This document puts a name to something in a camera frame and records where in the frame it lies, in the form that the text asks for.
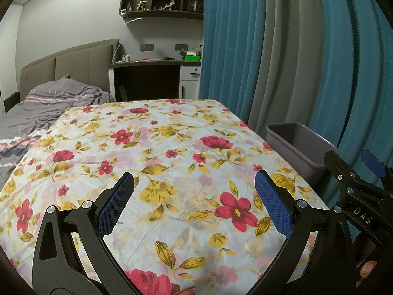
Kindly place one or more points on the dark bedside table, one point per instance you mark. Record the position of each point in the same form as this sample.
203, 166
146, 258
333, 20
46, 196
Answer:
12, 103

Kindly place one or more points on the floral tablecloth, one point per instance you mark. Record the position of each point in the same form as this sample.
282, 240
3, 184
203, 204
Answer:
169, 159

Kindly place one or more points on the grey striped bed blanket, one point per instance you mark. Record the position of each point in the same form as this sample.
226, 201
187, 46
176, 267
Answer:
46, 107

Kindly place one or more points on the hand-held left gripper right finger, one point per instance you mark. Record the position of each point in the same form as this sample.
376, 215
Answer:
273, 202

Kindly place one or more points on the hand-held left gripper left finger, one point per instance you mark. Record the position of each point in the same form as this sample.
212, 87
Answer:
115, 206

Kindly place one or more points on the dark brown desk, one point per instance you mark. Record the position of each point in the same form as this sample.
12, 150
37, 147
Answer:
144, 80

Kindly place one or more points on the green box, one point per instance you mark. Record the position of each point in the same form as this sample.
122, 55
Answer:
192, 57

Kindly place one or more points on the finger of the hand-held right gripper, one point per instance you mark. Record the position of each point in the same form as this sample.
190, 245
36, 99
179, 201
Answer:
339, 167
373, 163

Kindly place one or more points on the wall socket panel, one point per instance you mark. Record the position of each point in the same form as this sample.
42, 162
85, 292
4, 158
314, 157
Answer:
181, 47
147, 47

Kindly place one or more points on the grey plastic waste bin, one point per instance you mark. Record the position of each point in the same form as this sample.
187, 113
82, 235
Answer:
288, 147

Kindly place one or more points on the grey upholstered headboard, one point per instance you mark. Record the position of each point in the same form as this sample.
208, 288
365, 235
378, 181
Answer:
76, 64

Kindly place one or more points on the blue and grey curtain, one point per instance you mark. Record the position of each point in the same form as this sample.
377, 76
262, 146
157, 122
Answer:
276, 52

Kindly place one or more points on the person's right hand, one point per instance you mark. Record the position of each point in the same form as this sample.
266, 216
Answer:
367, 269

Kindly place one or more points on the white drawer cabinet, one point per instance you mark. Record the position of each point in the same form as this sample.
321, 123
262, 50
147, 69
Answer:
190, 80

